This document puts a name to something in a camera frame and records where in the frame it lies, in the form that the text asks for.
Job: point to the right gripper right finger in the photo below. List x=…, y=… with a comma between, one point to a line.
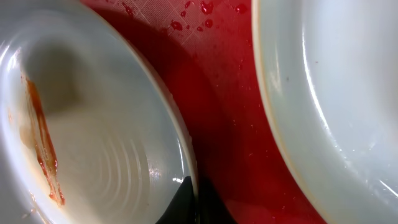
x=212, y=208

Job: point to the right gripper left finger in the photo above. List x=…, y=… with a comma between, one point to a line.
x=181, y=209

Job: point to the white plate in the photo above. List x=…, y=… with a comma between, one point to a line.
x=327, y=72
x=89, y=132

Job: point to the red plastic tray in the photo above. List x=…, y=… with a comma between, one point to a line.
x=203, y=52

